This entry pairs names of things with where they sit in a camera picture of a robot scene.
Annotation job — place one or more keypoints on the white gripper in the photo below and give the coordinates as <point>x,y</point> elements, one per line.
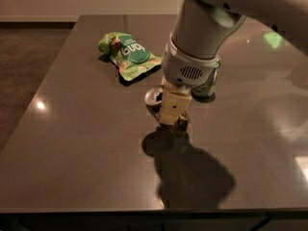
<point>188,68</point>

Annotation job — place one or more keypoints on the orange soda can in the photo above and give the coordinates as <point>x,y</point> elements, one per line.
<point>153,100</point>

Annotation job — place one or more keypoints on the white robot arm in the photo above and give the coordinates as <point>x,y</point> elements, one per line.
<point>202,27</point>

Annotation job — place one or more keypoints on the green soda can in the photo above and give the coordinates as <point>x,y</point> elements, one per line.
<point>208,84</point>

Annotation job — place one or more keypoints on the green chip bag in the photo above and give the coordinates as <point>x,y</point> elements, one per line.
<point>132,59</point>

